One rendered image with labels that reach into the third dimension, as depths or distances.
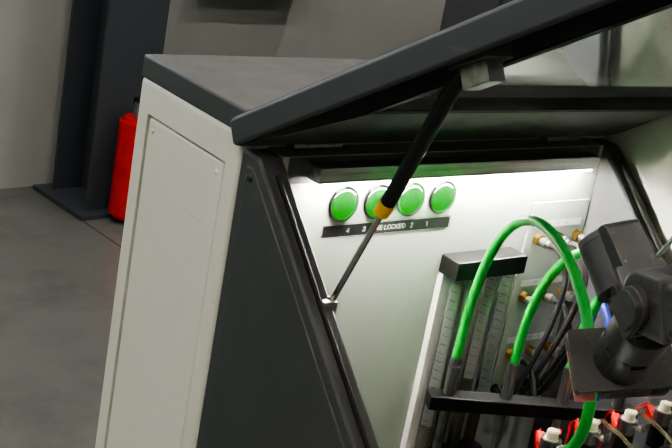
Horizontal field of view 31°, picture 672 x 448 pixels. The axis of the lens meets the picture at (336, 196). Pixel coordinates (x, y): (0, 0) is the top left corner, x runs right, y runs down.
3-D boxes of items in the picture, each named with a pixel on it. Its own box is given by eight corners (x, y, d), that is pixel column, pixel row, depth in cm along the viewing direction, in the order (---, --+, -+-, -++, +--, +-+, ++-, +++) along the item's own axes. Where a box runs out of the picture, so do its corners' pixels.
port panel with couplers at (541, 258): (504, 391, 194) (548, 210, 184) (490, 381, 196) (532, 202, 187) (559, 380, 201) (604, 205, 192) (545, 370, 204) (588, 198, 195)
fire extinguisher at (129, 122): (119, 224, 523) (135, 104, 507) (101, 212, 533) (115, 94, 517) (152, 220, 534) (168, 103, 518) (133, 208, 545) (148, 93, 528)
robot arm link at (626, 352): (632, 352, 108) (691, 338, 109) (605, 283, 111) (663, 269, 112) (615, 376, 115) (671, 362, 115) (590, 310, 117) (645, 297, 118)
